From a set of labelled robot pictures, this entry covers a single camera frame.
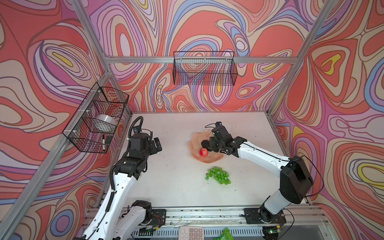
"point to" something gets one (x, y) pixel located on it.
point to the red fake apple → (203, 152)
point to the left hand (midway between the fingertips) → (151, 141)
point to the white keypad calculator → (191, 233)
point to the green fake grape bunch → (219, 175)
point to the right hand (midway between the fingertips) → (214, 143)
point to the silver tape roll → (107, 118)
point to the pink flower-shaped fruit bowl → (195, 145)
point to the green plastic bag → (227, 235)
